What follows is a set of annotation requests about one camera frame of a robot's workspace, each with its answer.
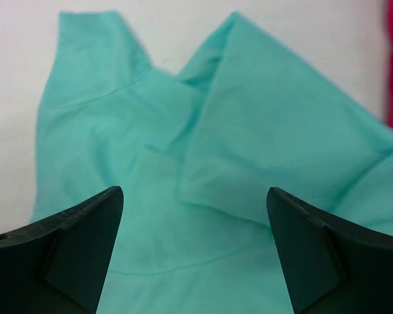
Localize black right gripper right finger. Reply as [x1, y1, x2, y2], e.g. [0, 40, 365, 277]
[267, 187, 393, 313]

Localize teal t-shirt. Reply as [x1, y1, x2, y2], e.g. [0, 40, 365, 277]
[33, 11, 393, 313]

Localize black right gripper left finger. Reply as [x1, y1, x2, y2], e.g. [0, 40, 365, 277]
[0, 186, 123, 314]

